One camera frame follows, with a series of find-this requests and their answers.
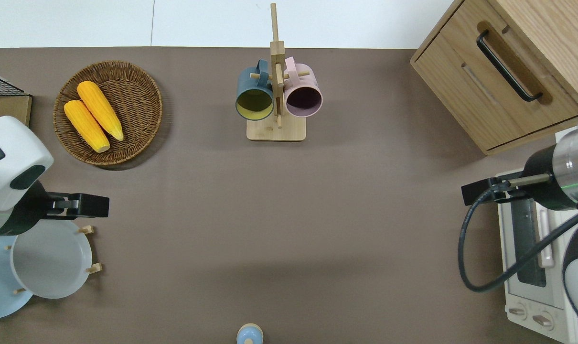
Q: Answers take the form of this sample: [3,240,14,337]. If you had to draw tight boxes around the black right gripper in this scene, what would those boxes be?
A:
[522,143,578,212]

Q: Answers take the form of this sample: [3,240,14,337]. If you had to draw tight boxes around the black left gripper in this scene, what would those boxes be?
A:
[0,181,51,237]

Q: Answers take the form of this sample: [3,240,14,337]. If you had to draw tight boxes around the gray plate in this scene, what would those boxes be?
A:
[11,220,93,300]

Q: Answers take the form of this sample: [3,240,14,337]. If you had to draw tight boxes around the low wooden plate rack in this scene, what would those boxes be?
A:
[4,225,103,295]

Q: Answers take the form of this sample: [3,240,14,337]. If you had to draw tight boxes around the white toaster oven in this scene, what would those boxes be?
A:
[496,170,578,344]

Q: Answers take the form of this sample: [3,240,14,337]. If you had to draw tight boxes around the yellow corn cob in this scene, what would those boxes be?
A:
[64,99,111,153]
[77,81,125,142]

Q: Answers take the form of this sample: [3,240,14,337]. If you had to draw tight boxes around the wooden drawer cabinet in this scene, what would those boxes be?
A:
[410,0,578,156]

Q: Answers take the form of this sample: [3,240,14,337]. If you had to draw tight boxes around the brown wicker basket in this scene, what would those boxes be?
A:
[54,61,163,166]

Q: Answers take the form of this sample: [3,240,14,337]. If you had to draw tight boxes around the dark blue mug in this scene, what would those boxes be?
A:
[235,59,275,121]

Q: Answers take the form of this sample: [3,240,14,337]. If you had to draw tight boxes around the blue dome call bell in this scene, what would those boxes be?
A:
[236,323,264,344]

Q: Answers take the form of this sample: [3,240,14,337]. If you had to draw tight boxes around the pink mug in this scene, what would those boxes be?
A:
[283,56,323,118]

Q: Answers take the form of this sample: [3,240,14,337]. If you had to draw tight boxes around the wooden mug tree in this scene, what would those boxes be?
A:
[246,3,307,142]

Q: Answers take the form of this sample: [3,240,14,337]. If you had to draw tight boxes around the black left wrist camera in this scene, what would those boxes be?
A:
[44,193,110,220]

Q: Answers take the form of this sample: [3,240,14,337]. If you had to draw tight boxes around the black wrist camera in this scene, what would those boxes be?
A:
[461,174,552,207]
[44,193,110,220]

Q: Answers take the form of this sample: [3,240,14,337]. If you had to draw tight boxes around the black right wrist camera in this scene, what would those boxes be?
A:
[461,174,552,207]

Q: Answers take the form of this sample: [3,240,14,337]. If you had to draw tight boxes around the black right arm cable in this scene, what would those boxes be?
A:
[458,189,578,293]

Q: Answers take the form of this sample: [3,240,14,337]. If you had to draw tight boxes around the black wire basket shelf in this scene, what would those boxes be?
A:
[0,70,33,127]

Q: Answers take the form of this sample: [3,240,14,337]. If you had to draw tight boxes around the black cabinet handle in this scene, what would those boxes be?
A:
[476,30,543,102]

